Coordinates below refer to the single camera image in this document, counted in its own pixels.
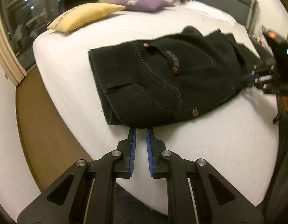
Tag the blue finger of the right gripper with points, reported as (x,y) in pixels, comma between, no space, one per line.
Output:
(250,80)

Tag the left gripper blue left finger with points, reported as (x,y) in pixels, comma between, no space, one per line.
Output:
(127,147)

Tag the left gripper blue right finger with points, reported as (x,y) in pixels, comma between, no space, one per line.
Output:
(155,147)

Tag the black pants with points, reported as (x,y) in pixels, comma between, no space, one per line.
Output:
(174,78)

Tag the right hand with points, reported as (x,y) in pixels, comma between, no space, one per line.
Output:
(282,106)

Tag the dark bedside table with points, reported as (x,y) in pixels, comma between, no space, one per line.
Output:
(260,47)

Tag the white pillow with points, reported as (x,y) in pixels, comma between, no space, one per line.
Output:
(210,11)

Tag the grey upholstered headboard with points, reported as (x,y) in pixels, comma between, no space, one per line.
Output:
(245,12)

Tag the purple cushion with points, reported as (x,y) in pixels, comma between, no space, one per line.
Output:
(144,5)

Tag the left beige curtain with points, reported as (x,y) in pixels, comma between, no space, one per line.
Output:
(8,60)

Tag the yellow cushion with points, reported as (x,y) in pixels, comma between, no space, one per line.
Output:
(82,15)

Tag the dark glass window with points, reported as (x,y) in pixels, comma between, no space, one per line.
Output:
(24,21)

